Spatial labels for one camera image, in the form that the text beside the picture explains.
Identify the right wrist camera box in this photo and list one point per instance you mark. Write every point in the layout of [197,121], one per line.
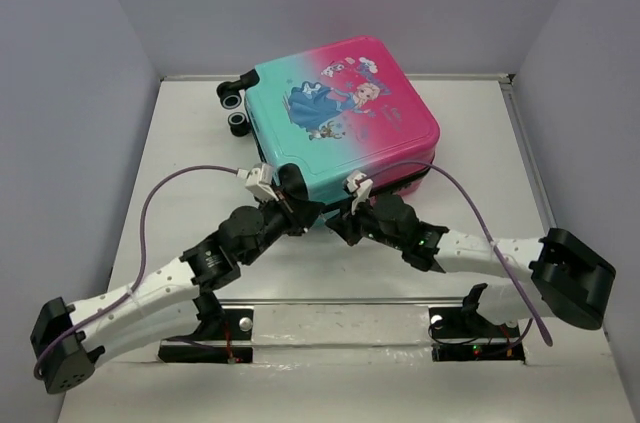
[358,185]

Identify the pink and teal suitcase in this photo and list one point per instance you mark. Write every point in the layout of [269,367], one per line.
[333,110]

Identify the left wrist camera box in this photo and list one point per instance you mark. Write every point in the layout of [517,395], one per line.
[259,182]

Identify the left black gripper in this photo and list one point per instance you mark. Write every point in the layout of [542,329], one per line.
[303,213]

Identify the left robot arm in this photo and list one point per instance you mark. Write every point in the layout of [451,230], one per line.
[70,340]

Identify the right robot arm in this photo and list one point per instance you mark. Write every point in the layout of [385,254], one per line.
[557,275]

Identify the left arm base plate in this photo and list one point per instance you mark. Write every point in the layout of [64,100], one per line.
[226,342]

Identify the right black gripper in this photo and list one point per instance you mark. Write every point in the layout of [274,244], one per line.
[345,226]

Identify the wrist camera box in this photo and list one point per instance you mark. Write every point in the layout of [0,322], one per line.
[358,185]
[259,182]

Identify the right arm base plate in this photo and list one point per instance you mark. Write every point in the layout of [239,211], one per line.
[460,334]

